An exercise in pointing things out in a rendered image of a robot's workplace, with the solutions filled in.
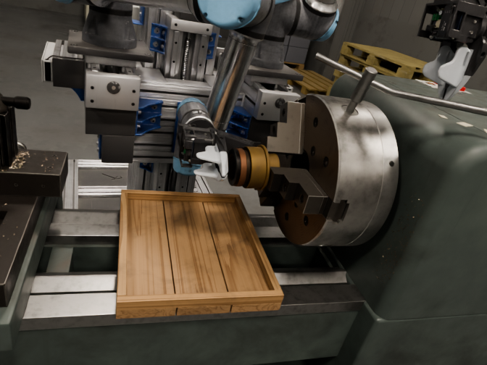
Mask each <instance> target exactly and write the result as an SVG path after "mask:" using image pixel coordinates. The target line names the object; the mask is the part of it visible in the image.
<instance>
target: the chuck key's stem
mask: <svg viewBox="0 0 487 365"><path fill-rule="evenodd" d="M377 73H378V71H377V70H376V69H375V68H373V67H366V68H365V71H364V72H363V74H362V78H361V80H359V82H358V83H357V86H356V87H355V89H354V91H353V93H352V95H351V97H350V98H351V101H350V103H349V105H348V106H347V108H346V111H347V112H349V113H351V114H352V113H353V112H354V110H355V108H356V106H357V104H358V103H361V102H362V100H363V98H364V97H365V95H366V93H367V91H368V90H369V88H370V84H371V82H372V81H374V79H375V77H376V75H377Z"/></svg>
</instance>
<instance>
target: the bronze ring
mask: <svg viewBox="0 0 487 365"><path fill-rule="evenodd" d="M270 167H280V160H279V158H278V155H277V154H276V153H268V151H267V148H266V147H265V146H264V145H258V146H257V147H252V146H245V147H244V148H232V149H231V150H230V151H229V154H228V182H229V184H230V185H231V186H243V188H256V189H257V190H264V189H265V188H266V186H267V184H268V180H269V177H270Z"/></svg>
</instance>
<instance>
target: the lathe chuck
mask: <svg viewBox="0 0 487 365"><path fill-rule="evenodd" d="M350 101H351V99H350V98H340V97H334V96H324V95H319V94H313V93H308V94H307V96H306V111H305V126H304V150H305V151H306V152H307V154H300V155H295V156H294V155H285V154H277V155H278V158H279V160H280V167H288V168H298V169H306V170H309V173H310V174H311V175H312V176H313V178H314V179H315V180H316V181H317V182H318V184H319V185H320V186H321V188H322V189H323V190H324V191H325V192H326V193H327V195H328V196H329V197H330V199H331V200H332V201H333V202H334V203H340V201H341V200H345V202H346V206H345V209H344V212H343V214H342V216H341V219H338V221H337V222H333V220H332V219H326V218H325V216H324V215H323V214H302V212H301V210H300V209H299V207H298V206H297V205H296V203H295V201H290V200H284V199H282V201H281V202H280V203H279V204H278V205H277V206H276V207H275V209H274V210H273V211H274V214H275V218H276V220H277V223H278V226H279V228H280V230H281V231H282V233H283V234H284V235H285V237H286V238H287V239H288V240H289V241H290V242H291V243H293V244H295V245H297V246H319V245H323V244H331V245H327V246H344V245H346V244H348V243H350V242H352V241H353V240H355V239H356V238H358V237H359V236H360V235H361V233H362V232H363V231H364V230H365V228H366V226H367V225H368V223H369V222H370V220H371V218H372V216H373V214H374V211H375V208H376V206H377V203H378V199H379V196H380V189H381V185H382V179H383V149H382V144H381V140H380V135H379V132H378V128H377V125H376V124H375V120H374V119H373V118H372V115H371V114H370V113H369V111H368V110H367V109H366V107H365V106H363V105H362V104H361V103H358V104H357V106H356V108H355V110H356V111H357V116H351V115H349V114H347V113H345V112H344V111H343V110H342V108H341V107H342V106H348V105H349V103H350Z"/></svg>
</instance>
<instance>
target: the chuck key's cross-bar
mask: <svg viewBox="0 0 487 365"><path fill-rule="evenodd" d="M315 59H316V60H318V61H320V62H322V63H324V64H326V65H328V66H330V67H332V68H334V69H336V70H338V71H340V72H342V73H344V74H346V75H348V76H351V77H353V78H355V79H357V80H361V78H362V74H361V73H359V72H357V71H355V70H353V69H351V68H349V67H347V66H345V65H343V64H340V63H338V62H336V61H334V60H332V59H330V58H328V57H326V56H324V55H322V54H320V53H316V55H315ZM370 86H371V87H373V88H375V89H377V90H379V91H381V92H383V93H385V94H388V95H390V96H395V97H399V98H405V99H409V100H413V101H419V102H423V103H427V104H432V105H436V106H442V107H446V108H450V109H456V110H460V111H464V112H470V113H473V114H480V115H483V116H487V108H483V107H480V106H473V105H469V104H463V103H459V102H456V101H449V100H445V99H442V98H435V97H431V96H424V95H421V94H417V93H410V92H406V91H400V90H396V89H393V88H389V87H388V86H386V85H384V84H382V83H379V82H378V81H376V80H374V81H372V82H371V84H370Z"/></svg>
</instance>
